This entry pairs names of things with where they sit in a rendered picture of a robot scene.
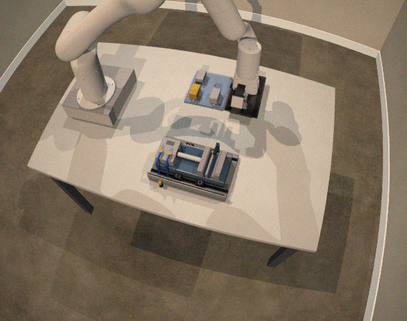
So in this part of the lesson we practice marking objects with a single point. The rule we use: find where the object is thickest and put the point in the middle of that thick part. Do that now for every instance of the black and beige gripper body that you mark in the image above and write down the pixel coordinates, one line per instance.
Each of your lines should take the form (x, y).
(251, 85)

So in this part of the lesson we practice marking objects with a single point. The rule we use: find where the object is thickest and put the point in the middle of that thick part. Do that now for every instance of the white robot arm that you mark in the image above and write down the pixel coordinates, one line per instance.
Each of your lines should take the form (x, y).
(78, 41)

